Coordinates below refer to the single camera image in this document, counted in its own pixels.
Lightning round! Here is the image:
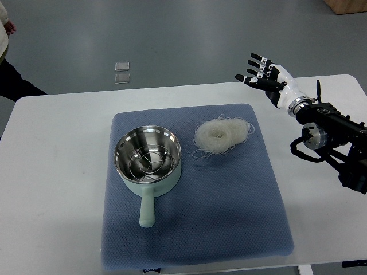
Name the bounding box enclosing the upper clear floor plate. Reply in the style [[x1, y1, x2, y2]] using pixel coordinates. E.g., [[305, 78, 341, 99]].
[[115, 61, 130, 72]]

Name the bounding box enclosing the lower clear floor plate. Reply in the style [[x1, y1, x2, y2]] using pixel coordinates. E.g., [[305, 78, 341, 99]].
[[115, 73, 130, 84]]

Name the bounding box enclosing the person in beige clothing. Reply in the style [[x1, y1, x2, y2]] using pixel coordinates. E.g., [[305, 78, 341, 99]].
[[0, 0, 48, 103]]

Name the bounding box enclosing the mint green steel pot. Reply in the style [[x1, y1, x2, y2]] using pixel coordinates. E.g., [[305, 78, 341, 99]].
[[114, 125, 182, 228]]

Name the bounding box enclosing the wooden furniture corner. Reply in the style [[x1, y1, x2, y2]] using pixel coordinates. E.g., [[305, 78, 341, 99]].
[[324, 0, 367, 15]]

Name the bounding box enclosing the white vermicelli bundle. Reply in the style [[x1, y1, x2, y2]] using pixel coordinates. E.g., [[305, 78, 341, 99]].
[[192, 115, 255, 160]]

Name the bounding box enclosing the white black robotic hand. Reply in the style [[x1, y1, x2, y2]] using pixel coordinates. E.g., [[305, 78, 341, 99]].
[[235, 53, 309, 111]]

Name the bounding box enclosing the wire steaming rack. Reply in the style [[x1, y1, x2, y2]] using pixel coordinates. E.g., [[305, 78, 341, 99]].
[[129, 144, 176, 183]]

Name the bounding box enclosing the clear floor plate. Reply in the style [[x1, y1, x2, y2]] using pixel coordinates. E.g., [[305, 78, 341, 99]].
[[115, 61, 130, 72], [115, 73, 130, 84]]

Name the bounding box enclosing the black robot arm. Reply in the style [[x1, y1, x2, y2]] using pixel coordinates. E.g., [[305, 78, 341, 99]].
[[288, 100, 366, 195]]

